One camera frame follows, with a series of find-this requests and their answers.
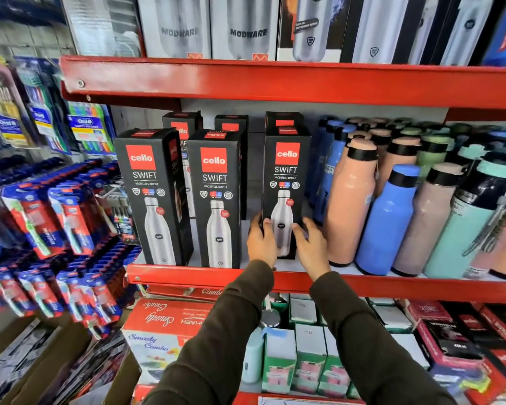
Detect black steel flask carton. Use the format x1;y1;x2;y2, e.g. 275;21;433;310
262;125;312;260

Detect person's right forearm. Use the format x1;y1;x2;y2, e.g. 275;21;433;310
310;271;458;405

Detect brown cardboard carton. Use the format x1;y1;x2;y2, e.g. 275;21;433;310
0;311;142;405

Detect steel bottle cap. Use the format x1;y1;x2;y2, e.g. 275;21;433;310
261;309;282;329

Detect flat red box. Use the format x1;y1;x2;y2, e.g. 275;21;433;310
145;284;225;303

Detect person's right hand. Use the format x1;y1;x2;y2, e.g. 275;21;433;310
292;217;332;282

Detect row of black bottle boxes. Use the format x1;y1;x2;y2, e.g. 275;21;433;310
113;111;305;269

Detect grey bottle carry strap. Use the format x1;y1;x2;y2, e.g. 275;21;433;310
462;176;506;258

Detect group of red black boxes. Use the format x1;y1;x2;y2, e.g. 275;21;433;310
398;299;506;405

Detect red metal shelf board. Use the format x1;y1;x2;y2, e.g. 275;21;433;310
59;55;506;111
126;263;506;305

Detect white steel bottle box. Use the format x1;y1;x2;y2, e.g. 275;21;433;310
209;0;281;61
136;0;212;60

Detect group of green white boxes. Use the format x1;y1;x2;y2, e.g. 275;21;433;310
261;292;432;400

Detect red white combo set box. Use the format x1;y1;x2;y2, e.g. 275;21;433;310
122;298;214;386

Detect hanging red blue toothbrush packs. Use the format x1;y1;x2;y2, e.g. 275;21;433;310
0;159;142;340

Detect hanging clear toothbrush packs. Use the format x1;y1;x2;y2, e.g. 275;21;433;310
0;54;117;157

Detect pile of dark packets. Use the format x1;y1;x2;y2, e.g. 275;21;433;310
0;318;129;405

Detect person's left hand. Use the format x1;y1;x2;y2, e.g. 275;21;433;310
247;213;278;269

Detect grey printed box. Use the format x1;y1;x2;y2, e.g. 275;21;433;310
61;0;146;59

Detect black and white bottle box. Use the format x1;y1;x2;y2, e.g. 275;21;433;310
277;0;356;63

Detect pale blue plastic bottle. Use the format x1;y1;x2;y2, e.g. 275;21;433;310
241;326;265;384

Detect group of pastel insulated bottles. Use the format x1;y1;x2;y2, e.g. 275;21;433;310
305;116;506;281

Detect person's left forearm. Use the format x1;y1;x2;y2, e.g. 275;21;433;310
143;260;275;405

